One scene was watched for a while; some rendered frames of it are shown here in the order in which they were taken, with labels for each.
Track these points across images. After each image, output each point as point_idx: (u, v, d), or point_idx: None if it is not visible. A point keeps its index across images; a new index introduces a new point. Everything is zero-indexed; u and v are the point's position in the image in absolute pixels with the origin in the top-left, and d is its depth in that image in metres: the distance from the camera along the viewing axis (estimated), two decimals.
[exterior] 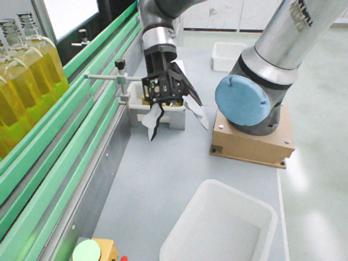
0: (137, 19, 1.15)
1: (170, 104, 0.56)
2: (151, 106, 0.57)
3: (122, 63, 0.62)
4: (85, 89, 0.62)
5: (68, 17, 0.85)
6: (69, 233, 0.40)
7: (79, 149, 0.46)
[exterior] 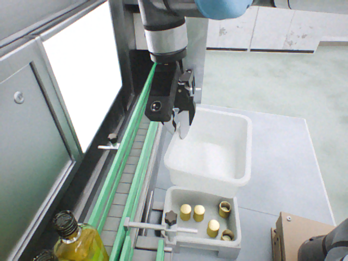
0: None
1: (178, 108, 0.48)
2: (193, 112, 0.49)
3: (174, 221, 0.48)
4: (126, 255, 0.49)
5: (95, 116, 0.72)
6: None
7: None
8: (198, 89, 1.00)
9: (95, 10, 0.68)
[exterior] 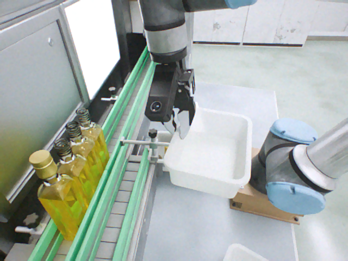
0: (155, 63, 1.23)
1: (178, 108, 0.48)
2: (193, 112, 0.49)
3: (155, 134, 0.70)
4: (122, 156, 0.70)
5: (98, 75, 0.94)
6: None
7: (128, 227, 0.54)
8: None
9: None
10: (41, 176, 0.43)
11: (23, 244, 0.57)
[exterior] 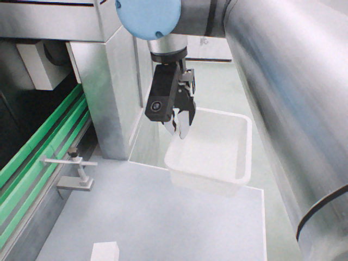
0: (43, 163, 0.68)
1: (178, 108, 0.48)
2: (193, 112, 0.49)
3: None
4: None
5: None
6: None
7: None
8: (92, 165, 0.67)
9: None
10: None
11: None
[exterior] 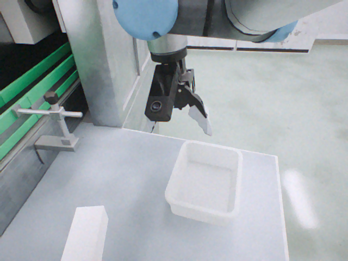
0: (16, 114, 0.57)
1: (178, 108, 0.48)
2: (202, 104, 0.48)
3: None
4: None
5: None
6: None
7: None
8: (75, 115, 0.56)
9: None
10: None
11: None
